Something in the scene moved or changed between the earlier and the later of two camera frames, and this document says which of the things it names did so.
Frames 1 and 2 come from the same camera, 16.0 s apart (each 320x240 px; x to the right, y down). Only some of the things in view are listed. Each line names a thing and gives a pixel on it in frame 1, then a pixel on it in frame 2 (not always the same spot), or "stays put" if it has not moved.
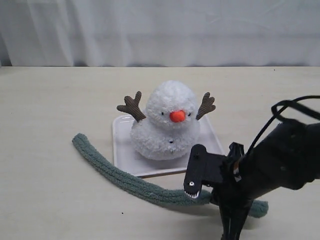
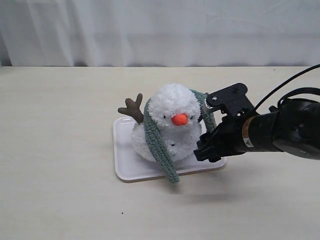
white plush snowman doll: (171, 129) stays put
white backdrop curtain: (159, 33) stays put
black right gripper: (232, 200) → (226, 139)
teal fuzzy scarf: (142, 186) → (205, 114)
